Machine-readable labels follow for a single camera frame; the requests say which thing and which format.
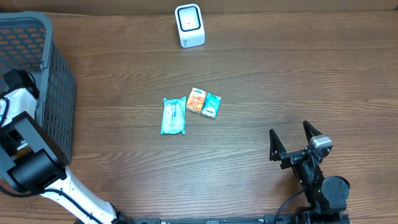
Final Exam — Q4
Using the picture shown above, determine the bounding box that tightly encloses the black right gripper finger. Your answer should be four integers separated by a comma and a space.
269, 129, 286, 156
303, 120, 322, 142

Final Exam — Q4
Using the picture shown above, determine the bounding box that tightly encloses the teal tissue pack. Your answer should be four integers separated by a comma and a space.
201, 93, 221, 119

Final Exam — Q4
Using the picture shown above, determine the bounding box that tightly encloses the orange tissue pack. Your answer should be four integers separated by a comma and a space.
186, 87, 207, 113

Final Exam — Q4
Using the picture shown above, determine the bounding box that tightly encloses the teal wet wipes pack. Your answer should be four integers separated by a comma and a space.
160, 96, 187, 134

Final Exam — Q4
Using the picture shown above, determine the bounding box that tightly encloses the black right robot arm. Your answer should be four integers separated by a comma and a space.
264, 120, 350, 224

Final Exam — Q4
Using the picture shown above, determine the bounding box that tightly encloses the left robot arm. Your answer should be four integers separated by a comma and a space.
1, 69, 130, 223

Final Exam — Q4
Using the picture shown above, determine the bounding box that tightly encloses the white barcode scanner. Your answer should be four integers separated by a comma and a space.
175, 4, 206, 49

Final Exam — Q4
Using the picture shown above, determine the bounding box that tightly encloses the grey plastic shopping basket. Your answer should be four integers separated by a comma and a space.
1, 11, 76, 159

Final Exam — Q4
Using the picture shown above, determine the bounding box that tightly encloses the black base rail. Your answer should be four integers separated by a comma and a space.
130, 214, 351, 224

